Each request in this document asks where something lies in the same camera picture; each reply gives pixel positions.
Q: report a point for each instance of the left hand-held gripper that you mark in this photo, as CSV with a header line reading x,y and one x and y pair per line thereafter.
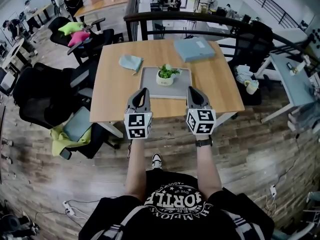
x,y
137,124

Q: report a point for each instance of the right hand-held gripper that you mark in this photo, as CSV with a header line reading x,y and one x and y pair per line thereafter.
x,y
201,121

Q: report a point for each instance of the grey tray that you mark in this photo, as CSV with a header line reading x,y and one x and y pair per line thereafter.
x,y
175,87

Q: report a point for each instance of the potted flower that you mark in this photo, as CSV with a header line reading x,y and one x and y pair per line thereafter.
x,y
166,77

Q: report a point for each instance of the person's left forearm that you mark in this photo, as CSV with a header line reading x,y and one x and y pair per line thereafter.
x,y
136,166

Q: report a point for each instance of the person's right forearm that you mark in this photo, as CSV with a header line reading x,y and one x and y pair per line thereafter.
x,y
207,169

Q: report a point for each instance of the light blue cloth pouch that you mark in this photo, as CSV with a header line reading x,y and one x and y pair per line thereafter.
x,y
130,62

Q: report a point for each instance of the flat blue box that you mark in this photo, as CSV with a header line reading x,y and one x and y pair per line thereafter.
x,y
193,49

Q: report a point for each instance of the black wrist watch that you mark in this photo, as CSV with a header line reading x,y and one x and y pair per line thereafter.
x,y
203,142

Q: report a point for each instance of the white bucket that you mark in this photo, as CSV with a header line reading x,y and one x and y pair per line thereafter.
x,y
252,87

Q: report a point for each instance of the black office chair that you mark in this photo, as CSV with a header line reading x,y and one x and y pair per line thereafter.
x,y
255,41
97,139
97,42
40,94

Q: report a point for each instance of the person's white sneaker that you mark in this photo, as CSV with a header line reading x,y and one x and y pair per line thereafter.
x,y
156,161

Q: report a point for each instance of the black metal railing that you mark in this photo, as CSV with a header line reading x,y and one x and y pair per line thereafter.
x,y
190,16

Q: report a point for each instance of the blue-grey flat cushion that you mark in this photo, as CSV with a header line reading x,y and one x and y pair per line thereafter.
x,y
77,125

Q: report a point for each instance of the pink cushion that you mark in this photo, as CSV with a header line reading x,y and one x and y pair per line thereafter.
x,y
78,38

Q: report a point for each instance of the long wooden table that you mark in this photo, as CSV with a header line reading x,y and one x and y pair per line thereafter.
x,y
107,4

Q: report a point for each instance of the green cushion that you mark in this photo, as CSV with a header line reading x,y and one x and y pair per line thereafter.
x,y
71,27

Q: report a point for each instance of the yellow-green jacket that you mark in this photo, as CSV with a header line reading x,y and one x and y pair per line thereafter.
x,y
58,140

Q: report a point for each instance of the blue-grey desk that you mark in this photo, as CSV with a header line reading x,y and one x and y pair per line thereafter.
x,y
292,84

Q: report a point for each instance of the person's black printed t-shirt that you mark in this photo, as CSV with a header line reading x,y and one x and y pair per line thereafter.
x,y
175,214

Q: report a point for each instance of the white round table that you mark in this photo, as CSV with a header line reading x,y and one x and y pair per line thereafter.
x,y
12,54

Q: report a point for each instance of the white power strip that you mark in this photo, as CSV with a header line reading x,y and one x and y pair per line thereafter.
x,y
68,207

